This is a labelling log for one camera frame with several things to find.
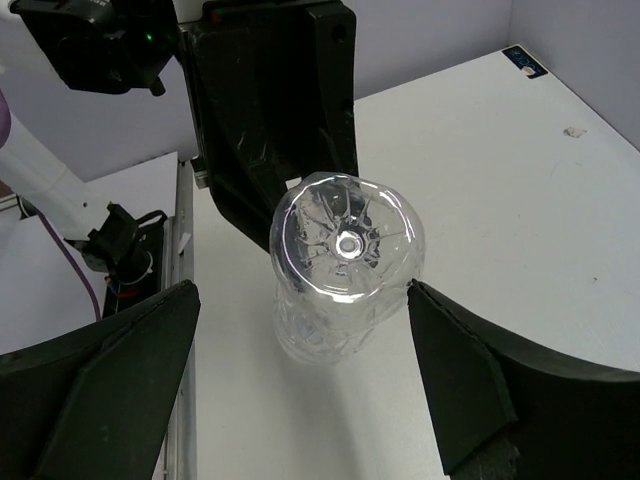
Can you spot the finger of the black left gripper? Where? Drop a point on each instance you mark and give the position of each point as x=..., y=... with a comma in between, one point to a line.
x=271, y=90

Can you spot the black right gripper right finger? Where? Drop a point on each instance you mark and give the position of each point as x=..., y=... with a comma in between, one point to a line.
x=504, y=407

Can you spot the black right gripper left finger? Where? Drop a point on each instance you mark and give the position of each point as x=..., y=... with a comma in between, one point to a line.
x=93, y=403

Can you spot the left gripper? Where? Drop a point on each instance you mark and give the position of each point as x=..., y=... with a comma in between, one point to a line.
x=108, y=47

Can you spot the clear bottle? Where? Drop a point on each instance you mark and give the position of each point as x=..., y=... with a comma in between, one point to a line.
x=344, y=251

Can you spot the black logo sticker left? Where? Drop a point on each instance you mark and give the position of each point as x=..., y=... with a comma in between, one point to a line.
x=526, y=63

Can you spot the small paper scrap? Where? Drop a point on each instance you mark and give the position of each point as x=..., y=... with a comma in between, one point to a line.
x=573, y=132

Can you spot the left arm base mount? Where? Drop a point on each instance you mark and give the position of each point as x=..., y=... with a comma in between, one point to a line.
x=136, y=249

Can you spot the aluminium table rail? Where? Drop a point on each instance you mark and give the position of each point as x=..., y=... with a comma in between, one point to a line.
x=178, y=453

